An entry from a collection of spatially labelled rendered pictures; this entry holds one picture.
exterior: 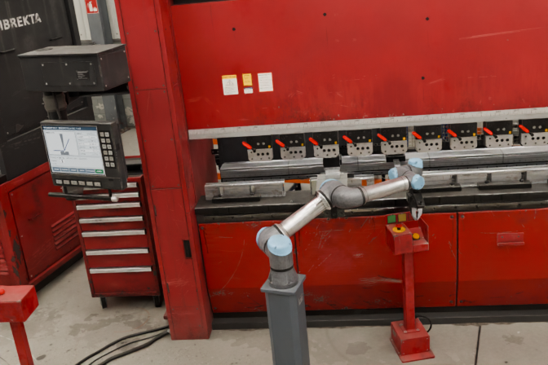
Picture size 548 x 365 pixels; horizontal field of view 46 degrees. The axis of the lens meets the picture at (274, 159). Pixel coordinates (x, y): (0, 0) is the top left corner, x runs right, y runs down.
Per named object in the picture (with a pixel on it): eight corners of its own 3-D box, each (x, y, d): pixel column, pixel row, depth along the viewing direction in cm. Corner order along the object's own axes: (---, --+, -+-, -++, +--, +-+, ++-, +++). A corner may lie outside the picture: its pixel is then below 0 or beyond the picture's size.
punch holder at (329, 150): (314, 158, 388) (311, 132, 383) (315, 154, 396) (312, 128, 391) (339, 157, 386) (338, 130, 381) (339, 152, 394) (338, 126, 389)
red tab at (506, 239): (497, 245, 382) (497, 235, 379) (497, 244, 384) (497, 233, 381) (523, 244, 380) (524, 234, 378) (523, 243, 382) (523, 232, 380)
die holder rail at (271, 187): (205, 200, 406) (204, 186, 403) (208, 196, 412) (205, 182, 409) (285, 196, 400) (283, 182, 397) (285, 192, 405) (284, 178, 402)
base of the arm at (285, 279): (293, 291, 311) (291, 272, 308) (263, 288, 316) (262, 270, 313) (302, 275, 324) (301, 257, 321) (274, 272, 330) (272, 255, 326)
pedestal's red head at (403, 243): (394, 255, 359) (393, 226, 353) (386, 243, 374) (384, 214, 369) (429, 250, 361) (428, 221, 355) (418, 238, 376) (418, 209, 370)
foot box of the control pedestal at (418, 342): (402, 363, 373) (401, 345, 369) (389, 338, 397) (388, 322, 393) (435, 358, 375) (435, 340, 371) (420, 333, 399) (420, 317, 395)
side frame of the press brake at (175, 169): (170, 340, 417) (108, -29, 343) (198, 274, 497) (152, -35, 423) (209, 340, 414) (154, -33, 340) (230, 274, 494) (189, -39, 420)
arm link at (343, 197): (341, 195, 314) (425, 171, 330) (330, 189, 324) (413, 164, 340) (343, 217, 318) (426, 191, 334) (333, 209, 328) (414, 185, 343)
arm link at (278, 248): (275, 272, 310) (272, 247, 305) (264, 261, 322) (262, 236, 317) (298, 266, 314) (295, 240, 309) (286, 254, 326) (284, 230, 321)
